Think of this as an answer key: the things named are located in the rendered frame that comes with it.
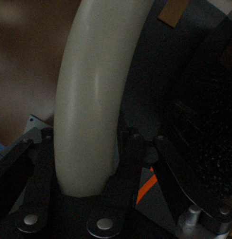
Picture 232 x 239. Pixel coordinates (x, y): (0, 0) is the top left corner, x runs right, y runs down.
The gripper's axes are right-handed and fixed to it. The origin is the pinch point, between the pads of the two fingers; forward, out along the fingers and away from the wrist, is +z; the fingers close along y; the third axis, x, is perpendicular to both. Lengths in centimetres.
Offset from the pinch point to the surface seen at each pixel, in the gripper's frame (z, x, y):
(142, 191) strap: 79, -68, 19
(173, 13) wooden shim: 79, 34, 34
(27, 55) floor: 87, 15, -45
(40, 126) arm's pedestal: 85, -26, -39
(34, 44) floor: 87, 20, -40
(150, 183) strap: 78, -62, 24
